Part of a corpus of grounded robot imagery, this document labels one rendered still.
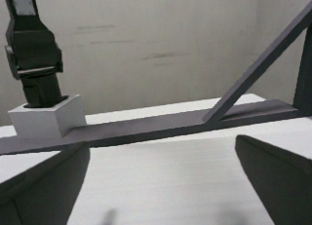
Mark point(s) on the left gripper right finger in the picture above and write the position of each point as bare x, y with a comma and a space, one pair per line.
281, 179

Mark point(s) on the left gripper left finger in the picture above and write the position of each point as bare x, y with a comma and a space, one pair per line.
46, 193

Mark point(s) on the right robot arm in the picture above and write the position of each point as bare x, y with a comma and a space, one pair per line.
31, 45

